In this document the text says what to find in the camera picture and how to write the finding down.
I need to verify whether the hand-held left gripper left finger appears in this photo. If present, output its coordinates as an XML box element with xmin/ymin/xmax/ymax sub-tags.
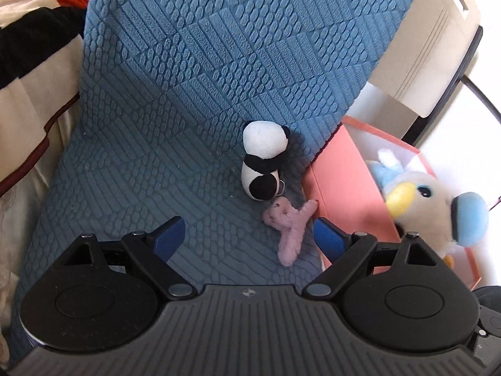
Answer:
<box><xmin>59</xmin><ymin>215</ymin><xmax>198</xmax><ymax>300</ymax></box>

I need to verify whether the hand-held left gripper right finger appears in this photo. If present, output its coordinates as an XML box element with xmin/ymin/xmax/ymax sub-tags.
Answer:
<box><xmin>303</xmin><ymin>217</ymin><xmax>451</xmax><ymax>298</ymax></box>

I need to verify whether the pink bunny plush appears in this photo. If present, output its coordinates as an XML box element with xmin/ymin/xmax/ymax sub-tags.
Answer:
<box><xmin>262</xmin><ymin>197</ymin><xmax>320</xmax><ymax>266</ymax></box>

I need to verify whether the pink cardboard box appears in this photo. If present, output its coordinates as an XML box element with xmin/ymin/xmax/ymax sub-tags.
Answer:
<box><xmin>301</xmin><ymin>115</ymin><xmax>483</xmax><ymax>291</ymax></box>

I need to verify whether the white duck plush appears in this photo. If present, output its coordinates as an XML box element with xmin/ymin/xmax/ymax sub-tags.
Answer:
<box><xmin>368</xmin><ymin>148</ymin><xmax>491</xmax><ymax>268</ymax></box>

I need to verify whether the small panda plush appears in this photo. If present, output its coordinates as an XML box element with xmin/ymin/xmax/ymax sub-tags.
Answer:
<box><xmin>240</xmin><ymin>121</ymin><xmax>292</xmax><ymax>201</ymax></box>

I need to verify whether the blue textured cushion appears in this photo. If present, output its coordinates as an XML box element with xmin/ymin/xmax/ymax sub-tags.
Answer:
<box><xmin>8</xmin><ymin>0</ymin><xmax>429</xmax><ymax>363</ymax></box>

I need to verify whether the striped blanket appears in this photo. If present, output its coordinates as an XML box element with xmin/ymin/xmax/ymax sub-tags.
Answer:
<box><xmin>0</xmin><ymin>0</ymin><xmax>97</xmax><ymax>197</ymax></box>

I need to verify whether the white chair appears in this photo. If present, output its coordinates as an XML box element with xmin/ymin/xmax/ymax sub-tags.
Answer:
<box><xmin>368</xmin><ymin>0</ymin><xmax>482</xmax><ymax>119</ymax></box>

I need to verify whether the black curved chair frame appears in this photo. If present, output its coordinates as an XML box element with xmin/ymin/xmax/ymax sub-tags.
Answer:
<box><xmin>403</xmin><ymin>25</ymin><xmax>501</xmax><ymax>146</ymax></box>

